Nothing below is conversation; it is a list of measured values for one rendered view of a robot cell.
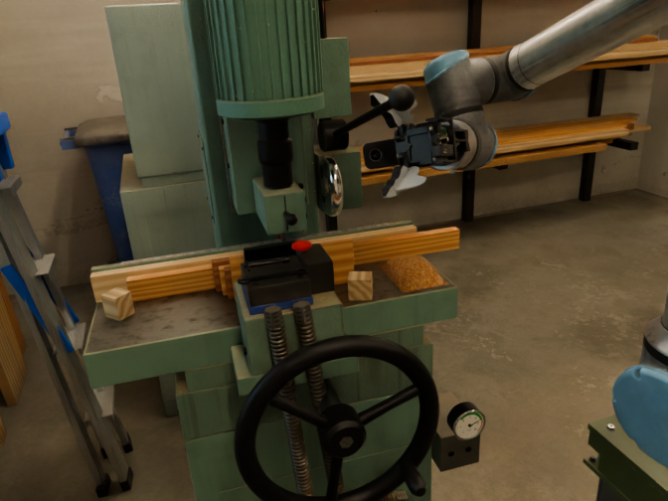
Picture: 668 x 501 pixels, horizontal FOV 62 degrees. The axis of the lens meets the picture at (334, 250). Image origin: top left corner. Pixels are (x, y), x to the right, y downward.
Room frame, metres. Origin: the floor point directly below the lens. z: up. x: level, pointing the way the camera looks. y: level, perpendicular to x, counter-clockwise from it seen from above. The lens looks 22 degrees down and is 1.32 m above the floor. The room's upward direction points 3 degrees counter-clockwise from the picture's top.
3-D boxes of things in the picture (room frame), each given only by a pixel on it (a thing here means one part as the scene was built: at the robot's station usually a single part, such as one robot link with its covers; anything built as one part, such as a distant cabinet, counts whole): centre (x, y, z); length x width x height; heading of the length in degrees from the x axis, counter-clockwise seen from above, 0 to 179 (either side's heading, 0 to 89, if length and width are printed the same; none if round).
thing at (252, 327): (0.75, 0.08, 0.92); 0.15 x 0.13 x 0.09; 104
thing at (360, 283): (0.84, -0.04, 0.92); 0.04 x 0.03 x 0.04; 83
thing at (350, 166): (1.16, -0.02, 1.02); 0.09 x 0.07 x 0.12; 104
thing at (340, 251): (0.88, 0.07, 0.94); 0.21 x 0.01 x 0.08; 104
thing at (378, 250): (0.95, 0.06, 0.92); 0.62 x 0.02 x 0.04; 104
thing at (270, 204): (0.96, 0.09, 1.03); 0.14 x 0.07 x 0.09; 14
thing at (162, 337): (0.83, 0.10, 0.87); 0.61 x 0.30 x 0.06; 104
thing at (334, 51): (1.19, 0.00, 1.23); 0.09 x 0.08 x 0.15; 14
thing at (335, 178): (1.10, 0.00, 1.02); 0.12 x 0.03 x 0.12; 14
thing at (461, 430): (0.80, -0.21, 0.65); 0.06 x 0.04 x 0.08; 104
